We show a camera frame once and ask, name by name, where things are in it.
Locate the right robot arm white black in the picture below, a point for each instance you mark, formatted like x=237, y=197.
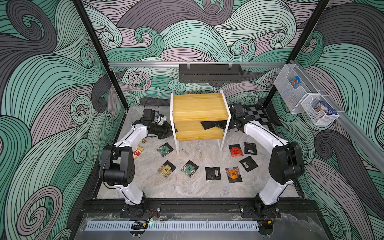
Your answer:
x=285, y=166

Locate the checkerboard calibration mat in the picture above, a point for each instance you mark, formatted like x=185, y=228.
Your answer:
x=257, y=113

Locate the black tea bag barcode top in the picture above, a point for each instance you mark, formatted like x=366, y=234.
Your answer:
x=213, y=174

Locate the clear wall bin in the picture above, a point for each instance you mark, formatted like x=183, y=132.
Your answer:
x=318, y=118
x=292, y=97

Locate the black wall tray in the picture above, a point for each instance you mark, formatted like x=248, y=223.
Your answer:
x=212, y=74

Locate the clear wall bin lower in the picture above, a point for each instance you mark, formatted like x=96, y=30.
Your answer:
x=318, y=118

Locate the green jasmine tea bag top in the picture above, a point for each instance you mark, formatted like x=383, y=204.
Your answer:
x=189, y=169

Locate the green jasmine tea bag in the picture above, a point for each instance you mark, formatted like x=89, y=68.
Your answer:
x=189, y=169
x=165, y=149

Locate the black orange tea bag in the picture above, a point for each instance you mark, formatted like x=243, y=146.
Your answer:
x=234, y=175

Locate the clear wall bin upper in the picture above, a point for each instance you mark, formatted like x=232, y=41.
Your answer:
x=292, y=97

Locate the yellow oolong tea bag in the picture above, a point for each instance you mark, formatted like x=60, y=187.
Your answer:
x=166, y=169

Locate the aluminium wall rail right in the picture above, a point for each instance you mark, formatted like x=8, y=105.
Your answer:
x=365, y=143

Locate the aluminium wall rail back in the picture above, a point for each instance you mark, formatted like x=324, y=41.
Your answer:
x=152, y=64

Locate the aluminium wall rail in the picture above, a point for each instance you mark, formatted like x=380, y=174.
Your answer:
x=152, y=64
x=365, y=143

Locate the red yellow small box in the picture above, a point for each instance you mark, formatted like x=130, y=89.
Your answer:
x=137, y=152

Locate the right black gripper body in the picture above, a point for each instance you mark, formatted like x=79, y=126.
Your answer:
x=226, y=124

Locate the blue white packet in bin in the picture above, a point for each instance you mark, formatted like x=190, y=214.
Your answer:
x=322, y=106

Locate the red tea bag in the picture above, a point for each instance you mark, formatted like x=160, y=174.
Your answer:
x=236, y=150

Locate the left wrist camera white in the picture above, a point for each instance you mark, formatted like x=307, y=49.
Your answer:
x=159, y=118

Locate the white slotted cable duct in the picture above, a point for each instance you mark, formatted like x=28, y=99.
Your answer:
x=242, y=226

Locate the blue red item in bin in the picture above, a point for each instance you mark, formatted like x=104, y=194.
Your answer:
x=296, y=82

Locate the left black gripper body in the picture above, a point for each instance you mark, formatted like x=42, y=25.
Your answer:
x=161, y=131

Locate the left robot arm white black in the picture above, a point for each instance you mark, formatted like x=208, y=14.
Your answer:
x=118, y=164

